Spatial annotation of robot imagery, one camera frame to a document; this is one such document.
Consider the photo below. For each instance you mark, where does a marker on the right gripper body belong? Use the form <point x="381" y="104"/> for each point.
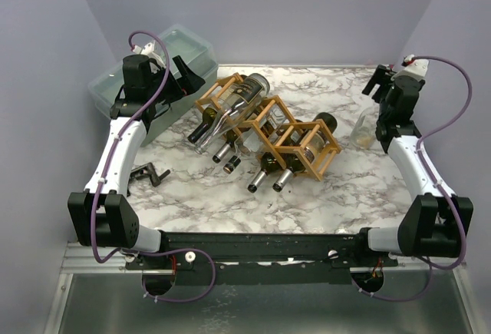
<point x="382" y="81"/>

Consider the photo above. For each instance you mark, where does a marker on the wooden wine rack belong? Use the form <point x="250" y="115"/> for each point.
<point x="253" y="122"/>

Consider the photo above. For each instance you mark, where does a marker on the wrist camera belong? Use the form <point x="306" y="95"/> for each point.
<point x="152" y="51"/>
<point x="412" y="67"/>

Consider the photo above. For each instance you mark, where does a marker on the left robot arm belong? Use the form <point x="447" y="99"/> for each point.
<point x="101" y="214"/>

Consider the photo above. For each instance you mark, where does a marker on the green bottle silver capsule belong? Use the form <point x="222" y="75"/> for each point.
<point x="307" y="148"/>

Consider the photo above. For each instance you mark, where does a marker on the dark green wine bottle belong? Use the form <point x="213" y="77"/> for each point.
<point x="209" y="113"/>

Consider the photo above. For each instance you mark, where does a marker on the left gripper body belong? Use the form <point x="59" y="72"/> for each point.
<point x="176" y="87"/>

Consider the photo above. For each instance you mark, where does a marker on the black corkscrew tool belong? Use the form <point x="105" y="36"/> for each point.
<point x="148" y="171"/>

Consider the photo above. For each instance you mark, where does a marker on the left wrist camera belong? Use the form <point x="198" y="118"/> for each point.
<point x="152" y="51"/>

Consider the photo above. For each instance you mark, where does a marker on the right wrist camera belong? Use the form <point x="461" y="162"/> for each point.
<point x="412" y="67"/>

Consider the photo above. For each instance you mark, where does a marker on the clear square liquor bottle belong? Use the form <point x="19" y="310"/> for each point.
<point x="250" y="143"/>

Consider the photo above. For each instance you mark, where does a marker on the green wine bottle brown label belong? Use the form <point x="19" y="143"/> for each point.
<point x="231" y="115"/>

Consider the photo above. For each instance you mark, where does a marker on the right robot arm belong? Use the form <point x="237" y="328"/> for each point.
<point x="438" y="220"/>

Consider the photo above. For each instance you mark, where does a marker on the tall clear glass bottle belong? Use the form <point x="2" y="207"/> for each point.
<point x="253" y="86"/>

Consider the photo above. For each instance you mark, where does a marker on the green wine bottle white label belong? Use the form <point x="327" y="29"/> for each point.
<point x="269" y="163"/>

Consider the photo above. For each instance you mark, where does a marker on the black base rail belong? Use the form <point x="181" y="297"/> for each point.
<point x="257" y="259"/>

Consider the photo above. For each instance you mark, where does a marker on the clear bottle black cap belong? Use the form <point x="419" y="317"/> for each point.
<point x="363" y="134"/>

